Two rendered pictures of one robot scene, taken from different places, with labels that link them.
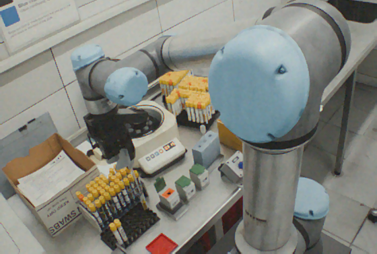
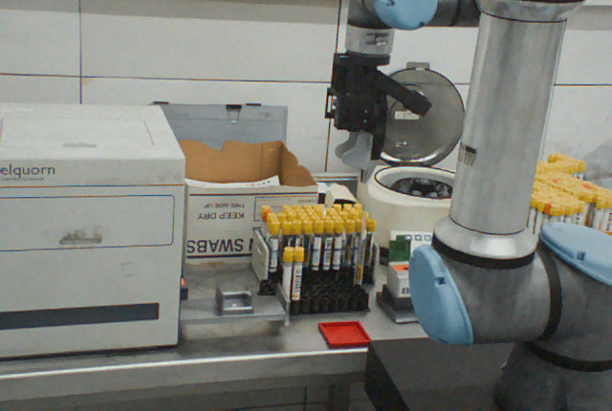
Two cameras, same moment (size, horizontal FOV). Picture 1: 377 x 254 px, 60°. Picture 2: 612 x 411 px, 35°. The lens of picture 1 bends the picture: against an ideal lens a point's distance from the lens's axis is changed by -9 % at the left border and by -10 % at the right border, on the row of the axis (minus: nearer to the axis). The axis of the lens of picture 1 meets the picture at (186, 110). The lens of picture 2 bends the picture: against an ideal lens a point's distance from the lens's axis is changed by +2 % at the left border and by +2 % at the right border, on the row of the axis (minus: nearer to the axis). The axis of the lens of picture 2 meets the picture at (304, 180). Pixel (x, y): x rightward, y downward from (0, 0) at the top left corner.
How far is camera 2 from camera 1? 0.75 m
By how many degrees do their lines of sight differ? 27
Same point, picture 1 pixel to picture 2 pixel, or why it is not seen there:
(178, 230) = (386, 333)
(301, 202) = (577, 242)
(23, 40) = not seen: outside the picture
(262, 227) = (469, 166)
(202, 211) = not seen: hidden behind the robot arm
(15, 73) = (267, 12)
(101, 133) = (347, 84)
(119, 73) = not seen: outside the picture
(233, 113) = not seen: outside the picture
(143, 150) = (406, 218)
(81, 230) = (234, 273)
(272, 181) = (492, 68)
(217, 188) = not seen: hidden behind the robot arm
